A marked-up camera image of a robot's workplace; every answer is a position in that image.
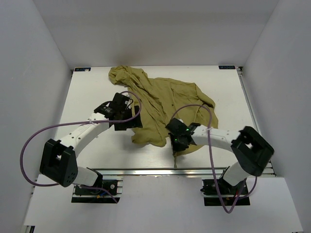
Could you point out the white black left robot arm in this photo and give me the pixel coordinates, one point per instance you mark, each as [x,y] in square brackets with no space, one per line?
[59,159]

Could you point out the olive green jacket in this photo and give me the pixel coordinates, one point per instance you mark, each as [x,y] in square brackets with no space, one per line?
[161,99]

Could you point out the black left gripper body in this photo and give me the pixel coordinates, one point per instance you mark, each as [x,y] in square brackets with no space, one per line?
[126,114]

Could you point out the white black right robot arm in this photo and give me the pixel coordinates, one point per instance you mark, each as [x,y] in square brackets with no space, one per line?
[251,150]

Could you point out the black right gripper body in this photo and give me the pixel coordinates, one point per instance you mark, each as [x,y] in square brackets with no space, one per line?
[182,146]

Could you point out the aluminium front rail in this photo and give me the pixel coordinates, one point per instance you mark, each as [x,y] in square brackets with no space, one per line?
[190,172]

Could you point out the blue label right corner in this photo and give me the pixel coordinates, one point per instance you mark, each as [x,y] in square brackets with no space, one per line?
[226,67]

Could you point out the aluminium right side rail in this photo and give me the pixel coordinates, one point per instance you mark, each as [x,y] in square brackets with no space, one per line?
[240,75]

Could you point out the blue label corner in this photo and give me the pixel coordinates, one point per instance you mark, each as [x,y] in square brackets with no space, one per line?
[82,69]
[226,67]

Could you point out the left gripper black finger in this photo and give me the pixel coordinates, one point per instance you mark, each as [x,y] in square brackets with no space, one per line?
[123,126]
[137,120]

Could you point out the aluminium rail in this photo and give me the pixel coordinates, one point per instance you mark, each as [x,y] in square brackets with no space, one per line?
[240,75]
[190,172]

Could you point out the blue label left corner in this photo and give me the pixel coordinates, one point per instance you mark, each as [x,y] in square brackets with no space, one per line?
[82,69]

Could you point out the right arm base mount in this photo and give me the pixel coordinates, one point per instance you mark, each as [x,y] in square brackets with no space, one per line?
[228,195]

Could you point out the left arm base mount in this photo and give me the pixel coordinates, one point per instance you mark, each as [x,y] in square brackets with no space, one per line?
[110,192]

